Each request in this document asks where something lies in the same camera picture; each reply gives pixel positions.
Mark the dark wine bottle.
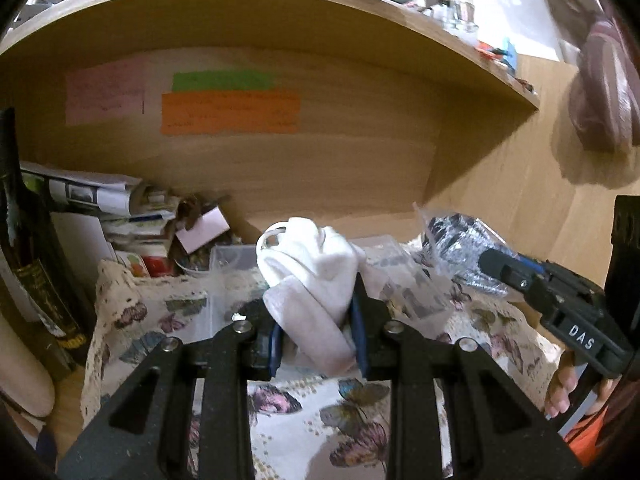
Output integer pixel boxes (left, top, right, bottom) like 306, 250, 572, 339
0, 107, 96, 356

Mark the silver plastic bag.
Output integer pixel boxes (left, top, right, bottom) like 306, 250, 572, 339
412, 202, 511, 301

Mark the white sock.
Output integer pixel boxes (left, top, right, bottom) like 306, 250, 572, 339
256, 217, 368, 373

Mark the beige cylinder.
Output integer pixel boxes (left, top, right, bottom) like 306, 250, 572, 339
0, 317, 56, 418

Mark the small round bowl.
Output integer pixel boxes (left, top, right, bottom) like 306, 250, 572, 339
175, 252, 213, 278

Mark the pink sticky note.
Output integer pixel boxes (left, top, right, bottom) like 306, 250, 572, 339
65, 57, 151, 126

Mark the person's right hand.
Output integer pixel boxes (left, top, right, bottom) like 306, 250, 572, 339
544, 350, 621, 418

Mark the clear plastic container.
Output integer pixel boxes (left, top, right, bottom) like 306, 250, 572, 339
207, 234, 451, 341

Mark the white paper sheet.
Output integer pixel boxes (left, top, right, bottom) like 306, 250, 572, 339
50, 212, 117, 321

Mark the stack of magazines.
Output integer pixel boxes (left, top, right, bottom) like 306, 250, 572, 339
20, 162, 181, 261

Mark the green sticky note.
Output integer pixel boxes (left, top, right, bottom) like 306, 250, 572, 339
171, 70, 276, 92

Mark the small white card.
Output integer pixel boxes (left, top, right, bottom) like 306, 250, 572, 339
175, 206, 231, 254

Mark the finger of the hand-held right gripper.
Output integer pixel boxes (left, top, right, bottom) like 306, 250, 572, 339
477, 249, 556, 307
505, 252, 551, 277

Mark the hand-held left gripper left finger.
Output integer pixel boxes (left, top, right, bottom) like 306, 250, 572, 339
57, 305, 286, 480

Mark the wooden shelf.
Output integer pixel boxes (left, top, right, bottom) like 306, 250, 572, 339
0, 0, 541, 111

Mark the orange sticky note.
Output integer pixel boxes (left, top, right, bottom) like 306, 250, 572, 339
161, 91, 301, 136

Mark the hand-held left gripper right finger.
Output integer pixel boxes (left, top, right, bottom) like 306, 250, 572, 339
350, 272, 583, 480

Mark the pink striped curtain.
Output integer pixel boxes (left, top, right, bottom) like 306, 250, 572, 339
520, 0, 640, 153

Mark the red and white small box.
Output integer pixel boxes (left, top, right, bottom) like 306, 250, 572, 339
117, 250, 173, 278

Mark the small glass jar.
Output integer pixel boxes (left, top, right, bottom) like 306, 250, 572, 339
440, 0, 481, 36

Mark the butterfly print lace tablecloth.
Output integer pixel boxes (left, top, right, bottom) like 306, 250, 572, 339
82, 240, 563, 480

